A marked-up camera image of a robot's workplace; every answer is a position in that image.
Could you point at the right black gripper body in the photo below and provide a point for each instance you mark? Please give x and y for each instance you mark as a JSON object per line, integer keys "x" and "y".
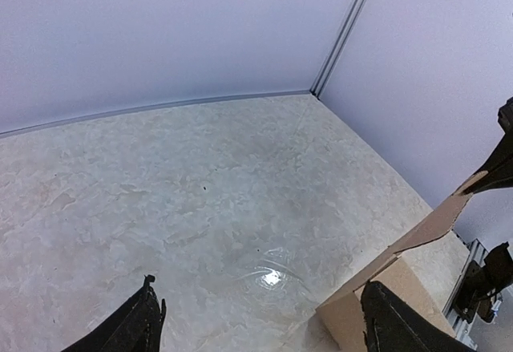
{"x": 505, "y": 116}

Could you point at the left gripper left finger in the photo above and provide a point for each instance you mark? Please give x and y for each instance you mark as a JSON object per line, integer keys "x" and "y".
{"x": 136, "y": 325}

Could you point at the front aluminium rail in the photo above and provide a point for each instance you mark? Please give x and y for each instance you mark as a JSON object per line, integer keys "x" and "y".
{"x": 463, "y": 329}

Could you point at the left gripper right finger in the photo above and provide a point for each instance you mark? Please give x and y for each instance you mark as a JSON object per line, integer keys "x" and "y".
{"x": 393, "y": 326}

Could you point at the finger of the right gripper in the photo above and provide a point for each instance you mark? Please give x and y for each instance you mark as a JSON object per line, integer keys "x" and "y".
{"x": 498, "y": 167}

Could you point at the brown cardboard box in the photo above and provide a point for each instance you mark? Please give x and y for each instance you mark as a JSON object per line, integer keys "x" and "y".
{"x": 422, "y": 268}

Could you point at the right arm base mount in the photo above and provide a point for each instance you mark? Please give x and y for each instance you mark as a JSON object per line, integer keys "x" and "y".
{"x": 483, "y": 283}

